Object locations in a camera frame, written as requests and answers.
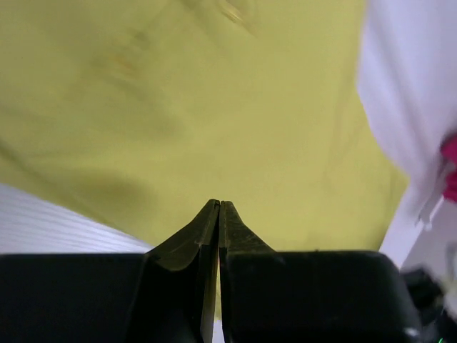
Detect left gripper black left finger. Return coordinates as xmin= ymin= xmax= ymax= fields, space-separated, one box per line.
xmin=1 ymin=199 xmax=219 ymax=342

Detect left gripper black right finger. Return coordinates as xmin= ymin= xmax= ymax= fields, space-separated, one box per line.
xmin=219 ymin=202 xmax=422 ymax=342

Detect yellow-green trousers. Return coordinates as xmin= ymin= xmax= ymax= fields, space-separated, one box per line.
xmin=0 ymin=0 xmax=411 ymax=343

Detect white metal clothes rack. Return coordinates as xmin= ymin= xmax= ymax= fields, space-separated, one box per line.
xmin=416 ymin=194 xmax=445 ymax=231

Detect pink hanging garment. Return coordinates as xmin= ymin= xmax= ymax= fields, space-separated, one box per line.
xmin=441 ymin=134 xmax=457 ymax=203

